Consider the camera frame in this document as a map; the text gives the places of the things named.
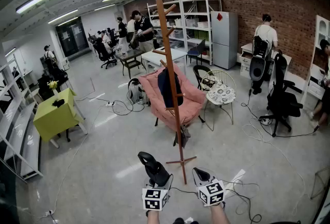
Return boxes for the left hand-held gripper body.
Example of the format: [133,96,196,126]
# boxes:
[142,182,173,212]

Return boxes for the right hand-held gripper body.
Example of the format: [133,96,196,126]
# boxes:
[195,179,226,206]

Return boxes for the brown wooden coat rack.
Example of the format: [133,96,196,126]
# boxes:
[152,0,197,185]

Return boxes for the person's left forearm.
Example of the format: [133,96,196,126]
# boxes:
[146,209,162,224]

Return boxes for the person's right forearm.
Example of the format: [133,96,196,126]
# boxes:
[210,203,232,224]

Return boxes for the grey hanging cloth bag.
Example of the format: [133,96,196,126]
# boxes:
[173,124,192,149]

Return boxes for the pink sofa chair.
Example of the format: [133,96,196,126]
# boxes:
[138,62,207,133]

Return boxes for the floral seat cushion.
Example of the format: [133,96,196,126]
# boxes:
[207,82,237,105]

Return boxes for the grey backpack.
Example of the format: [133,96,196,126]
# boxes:
[127,77,151,105]

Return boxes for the floral back cushion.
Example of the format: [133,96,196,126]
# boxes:
[203,75,220,89]

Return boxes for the navy blue hanging bag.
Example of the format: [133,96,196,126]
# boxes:
[157,67,184,109]

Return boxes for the black wicker chair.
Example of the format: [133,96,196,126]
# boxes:
[192,65,215,91]

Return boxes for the black office chair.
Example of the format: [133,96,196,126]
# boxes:
[92,42,118,70]
[258,50,304,138]

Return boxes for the green covered table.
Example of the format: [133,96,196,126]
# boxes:
[32,88,89,149]

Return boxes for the white desk with drawers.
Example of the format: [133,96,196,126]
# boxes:
[239,42,292,79]

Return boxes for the grey and black round pod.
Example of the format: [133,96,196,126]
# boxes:
[249,55,267,82]

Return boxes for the black chair with blue seat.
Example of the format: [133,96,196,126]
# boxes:
[186,38,207,66]

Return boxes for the white table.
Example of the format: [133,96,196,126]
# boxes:
[141,46,188,76]

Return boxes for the dark glass coffee table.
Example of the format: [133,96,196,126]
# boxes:
[115,49,146,79]

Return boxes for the silver refrigerator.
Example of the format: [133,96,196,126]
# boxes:
[210,10,239,70]

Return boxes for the yellow flower vase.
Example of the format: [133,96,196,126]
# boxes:
[47,79,61,102]

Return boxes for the green storage boxes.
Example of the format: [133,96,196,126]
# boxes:
[193,30,209,42]

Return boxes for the group of white storage bins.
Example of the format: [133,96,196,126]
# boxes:
[151,17,210,50]

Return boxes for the black double door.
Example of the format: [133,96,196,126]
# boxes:
[55,17,90,58]

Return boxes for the white hutch cabinet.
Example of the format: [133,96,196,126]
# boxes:
[300,14,330,106]

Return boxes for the white floor cable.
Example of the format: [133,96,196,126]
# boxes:
[241,122,310,216]

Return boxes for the gold wire chair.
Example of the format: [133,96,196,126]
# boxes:
[201,70,237,132]

